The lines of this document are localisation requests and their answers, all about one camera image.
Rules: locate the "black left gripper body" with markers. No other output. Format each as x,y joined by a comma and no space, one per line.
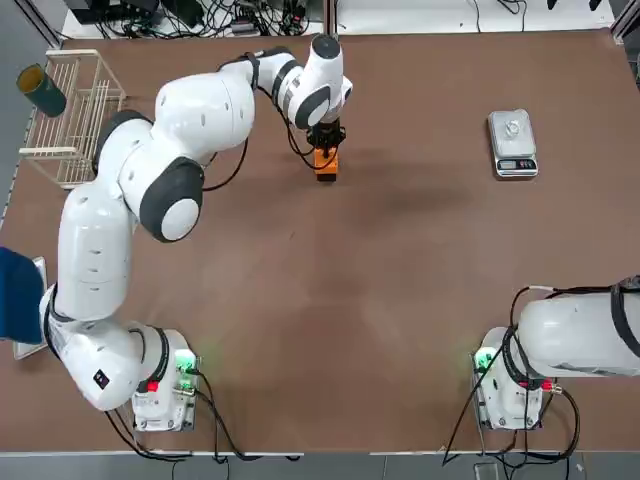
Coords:
331,126

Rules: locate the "clear measuring cup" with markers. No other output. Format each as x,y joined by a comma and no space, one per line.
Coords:
512,128

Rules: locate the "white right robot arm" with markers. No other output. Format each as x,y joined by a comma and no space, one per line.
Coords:
575,330

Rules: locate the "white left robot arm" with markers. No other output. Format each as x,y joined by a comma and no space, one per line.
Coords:
95,250

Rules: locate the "white electronic scale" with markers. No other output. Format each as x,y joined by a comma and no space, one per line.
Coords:
530,145

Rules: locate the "black power supply box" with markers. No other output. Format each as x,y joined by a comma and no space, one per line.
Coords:
115,7

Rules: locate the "grey floor box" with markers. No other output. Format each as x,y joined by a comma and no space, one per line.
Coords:
485,471

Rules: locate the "dark green can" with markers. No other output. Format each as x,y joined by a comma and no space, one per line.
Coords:
45,95

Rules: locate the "blue cloth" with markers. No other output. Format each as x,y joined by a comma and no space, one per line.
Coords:
17,295

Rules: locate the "aluminium frame post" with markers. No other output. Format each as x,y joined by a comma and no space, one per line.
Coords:
330,20
625,20
40,20

